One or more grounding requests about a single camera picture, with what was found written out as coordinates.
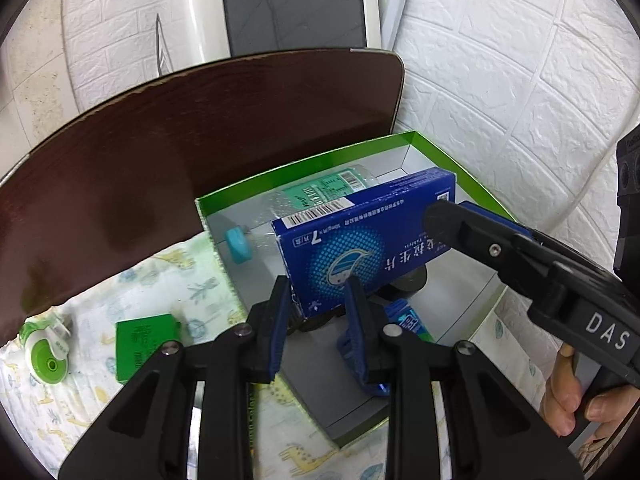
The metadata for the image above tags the blue medicine box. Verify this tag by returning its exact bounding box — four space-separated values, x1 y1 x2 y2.
271 167 457 318

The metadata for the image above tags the blue gum container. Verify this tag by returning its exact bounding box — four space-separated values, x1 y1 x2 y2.
385 299 434 342

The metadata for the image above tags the green mosquito liquid bottle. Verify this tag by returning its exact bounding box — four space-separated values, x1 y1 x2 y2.
18 315 70 385

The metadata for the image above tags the clear water bottle green label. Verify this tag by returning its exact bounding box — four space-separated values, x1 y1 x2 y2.
224 164 378 264

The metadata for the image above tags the dark metal clip bundle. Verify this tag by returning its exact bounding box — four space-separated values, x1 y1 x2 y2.
288 306 346 335

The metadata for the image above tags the black electrical tape roll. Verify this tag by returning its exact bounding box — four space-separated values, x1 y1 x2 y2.
378 264 428 301

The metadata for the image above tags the person right hand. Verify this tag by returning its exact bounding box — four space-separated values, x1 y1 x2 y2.
539 344 639 441

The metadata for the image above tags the green cardboard box tray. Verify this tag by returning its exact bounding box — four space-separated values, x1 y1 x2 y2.
196 132 503 446

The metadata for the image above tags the small green carton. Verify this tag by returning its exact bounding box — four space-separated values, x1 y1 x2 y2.
115 314 181 385

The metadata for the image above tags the dark brown wooden board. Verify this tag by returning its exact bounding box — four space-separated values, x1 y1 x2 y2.
1 49 405 340

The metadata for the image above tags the white Yimao water purifier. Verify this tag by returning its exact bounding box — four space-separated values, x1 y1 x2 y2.
174 0 407 66

